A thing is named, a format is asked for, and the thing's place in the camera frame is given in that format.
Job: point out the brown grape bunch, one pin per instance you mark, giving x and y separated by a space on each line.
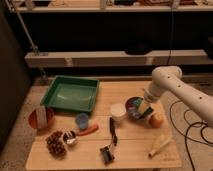
55 145

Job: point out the orange bowl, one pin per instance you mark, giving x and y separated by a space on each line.
41 118

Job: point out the orange apple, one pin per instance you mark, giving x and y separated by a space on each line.
156 120

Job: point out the small black metal cup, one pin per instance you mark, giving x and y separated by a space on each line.
69 138

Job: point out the white lower shelf beam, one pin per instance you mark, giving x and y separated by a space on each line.
116 58

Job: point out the blue plastic cup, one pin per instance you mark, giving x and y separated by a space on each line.
82 121

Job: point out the black handled brush tool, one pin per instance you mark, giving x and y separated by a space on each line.
107 151

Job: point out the diagonal metal pole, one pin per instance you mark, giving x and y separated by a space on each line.
33 46

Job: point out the white round container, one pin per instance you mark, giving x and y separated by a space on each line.
118 112

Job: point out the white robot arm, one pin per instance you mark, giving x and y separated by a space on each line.
168 78

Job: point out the green plastic tray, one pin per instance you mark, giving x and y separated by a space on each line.
71 94

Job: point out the orange carrot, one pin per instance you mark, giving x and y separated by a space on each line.
89 130

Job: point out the white crumpled cloth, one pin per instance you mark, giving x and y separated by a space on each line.
133 112

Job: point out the white upper shelf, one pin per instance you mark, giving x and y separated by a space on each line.
109 5

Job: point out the pale yellow suction gripper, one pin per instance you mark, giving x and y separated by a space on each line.
143 107

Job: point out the purple bowl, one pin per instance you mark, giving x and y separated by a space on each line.
129 103

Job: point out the green sponge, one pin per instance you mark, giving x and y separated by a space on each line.
137 102

